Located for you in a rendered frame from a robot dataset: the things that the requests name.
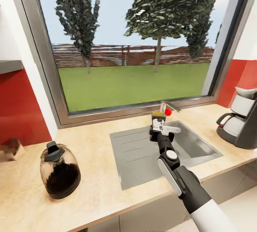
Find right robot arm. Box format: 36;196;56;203
149;125;242;232

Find bottle of coffee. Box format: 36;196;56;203
150;112;166;142

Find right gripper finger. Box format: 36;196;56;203
149;125;153;135

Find paper coffee filter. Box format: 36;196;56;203
235;87;257;99

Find electric kettle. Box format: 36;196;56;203
40;141;81;199

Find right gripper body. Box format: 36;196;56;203
152;130;175;146

